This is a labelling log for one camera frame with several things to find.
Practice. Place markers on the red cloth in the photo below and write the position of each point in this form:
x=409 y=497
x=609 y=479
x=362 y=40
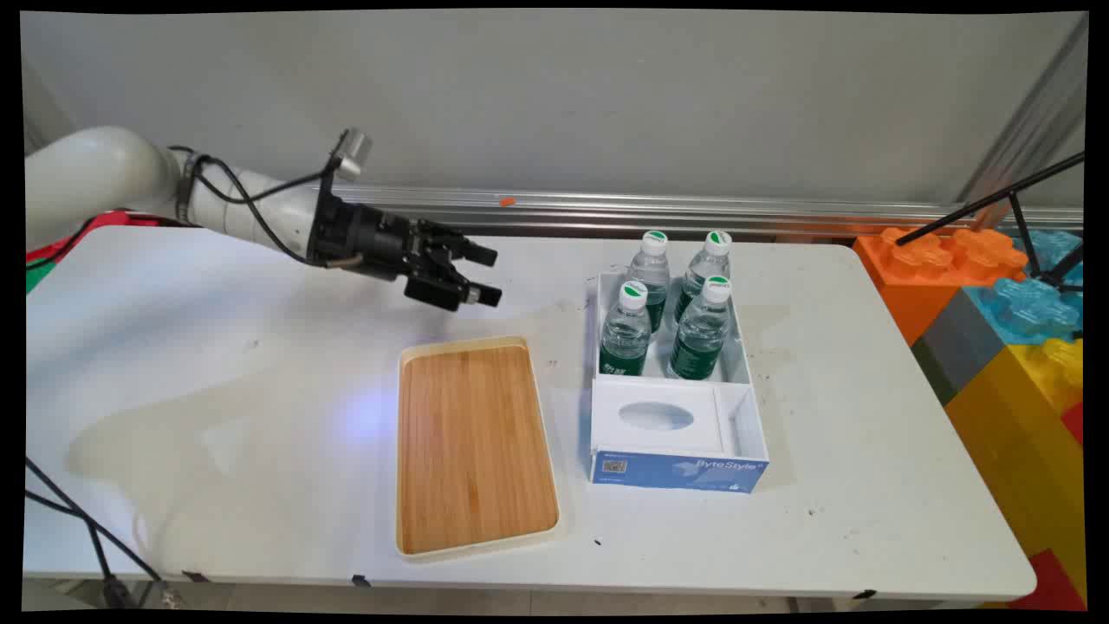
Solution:
x=61 y=247

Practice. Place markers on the red giant building block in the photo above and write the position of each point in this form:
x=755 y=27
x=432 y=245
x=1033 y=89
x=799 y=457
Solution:
x=1053 y=585

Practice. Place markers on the green mat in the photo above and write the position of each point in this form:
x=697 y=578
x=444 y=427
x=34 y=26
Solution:
x=36 y=276

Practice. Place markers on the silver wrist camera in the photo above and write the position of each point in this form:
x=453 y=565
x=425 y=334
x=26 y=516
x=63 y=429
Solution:
x=353 y=154

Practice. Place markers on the small water bottle green label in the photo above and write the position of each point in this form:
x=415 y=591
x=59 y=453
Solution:
x=700 y=338
x=706 y=264
x=650 y=273
x=625 y=334

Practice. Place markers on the aluminium wall rail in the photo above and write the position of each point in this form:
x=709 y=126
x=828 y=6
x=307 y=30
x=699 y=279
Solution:
x=693 y=212

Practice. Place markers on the aluminium frame post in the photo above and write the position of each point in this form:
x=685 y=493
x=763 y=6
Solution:
x=1031 y=121

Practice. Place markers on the bamboo tray with cream rim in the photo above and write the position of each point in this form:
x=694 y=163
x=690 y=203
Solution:
x=472 y=446

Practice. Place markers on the yellow giant building block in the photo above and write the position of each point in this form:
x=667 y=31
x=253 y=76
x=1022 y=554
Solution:
x=1022 y=451

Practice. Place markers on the orange giant building block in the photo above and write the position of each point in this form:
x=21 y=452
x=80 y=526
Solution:
x=918 y=277

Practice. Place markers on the light blue giant building block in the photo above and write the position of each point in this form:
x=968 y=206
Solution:
x=1031 y=308

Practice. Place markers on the grey giant building block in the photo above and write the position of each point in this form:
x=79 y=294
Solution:
x=953 y=347

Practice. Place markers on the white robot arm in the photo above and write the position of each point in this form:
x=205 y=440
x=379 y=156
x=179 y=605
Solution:
x=104 y=178

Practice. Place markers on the white and blue cardboard box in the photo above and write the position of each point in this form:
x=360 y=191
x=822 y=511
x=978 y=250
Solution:
x=676 y=433

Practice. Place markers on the black tripod stand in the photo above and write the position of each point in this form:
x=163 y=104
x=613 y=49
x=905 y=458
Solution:
x=1022 y=217

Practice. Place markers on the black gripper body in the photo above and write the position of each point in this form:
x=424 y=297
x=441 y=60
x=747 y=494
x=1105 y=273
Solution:
x=364 y=238

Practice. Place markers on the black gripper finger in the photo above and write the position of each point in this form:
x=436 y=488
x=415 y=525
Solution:
x=468 y=250
x=450 y=290

